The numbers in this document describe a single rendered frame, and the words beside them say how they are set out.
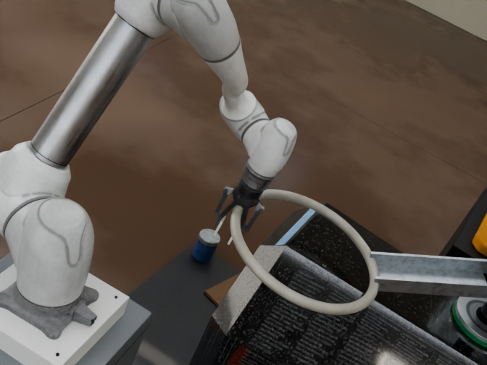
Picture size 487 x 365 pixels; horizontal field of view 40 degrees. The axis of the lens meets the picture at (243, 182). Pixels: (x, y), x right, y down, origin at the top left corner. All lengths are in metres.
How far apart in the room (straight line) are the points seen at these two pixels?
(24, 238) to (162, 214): 1.90
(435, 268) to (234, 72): 0.98
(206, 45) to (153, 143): 2.43
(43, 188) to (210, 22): 0.55
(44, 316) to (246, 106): 0.77
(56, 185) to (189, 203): 1.93
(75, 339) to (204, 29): 0.75
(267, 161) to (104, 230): 1.49
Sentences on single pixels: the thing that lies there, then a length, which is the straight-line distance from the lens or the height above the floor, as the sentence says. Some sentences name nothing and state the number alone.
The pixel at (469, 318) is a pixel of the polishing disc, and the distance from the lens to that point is 2.27.
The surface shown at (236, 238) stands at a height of 0.95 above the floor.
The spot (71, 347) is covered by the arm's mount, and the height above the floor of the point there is 0.87.
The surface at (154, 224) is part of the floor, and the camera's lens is 3.31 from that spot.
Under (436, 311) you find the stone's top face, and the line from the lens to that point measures 2.25.
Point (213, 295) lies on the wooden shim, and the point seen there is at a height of 0.03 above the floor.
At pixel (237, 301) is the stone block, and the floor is 0.64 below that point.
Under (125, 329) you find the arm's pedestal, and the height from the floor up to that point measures 0.80.
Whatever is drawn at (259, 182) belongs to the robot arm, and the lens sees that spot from 1.90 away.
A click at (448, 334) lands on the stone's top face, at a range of 2.20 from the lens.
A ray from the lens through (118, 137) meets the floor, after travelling 3.81.
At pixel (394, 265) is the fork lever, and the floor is 0.91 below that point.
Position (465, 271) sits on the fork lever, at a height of 0.97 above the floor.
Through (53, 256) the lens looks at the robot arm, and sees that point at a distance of 1.50.
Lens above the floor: 2.13
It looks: 34 degrees down
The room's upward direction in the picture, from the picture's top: 23 degrees clockwise
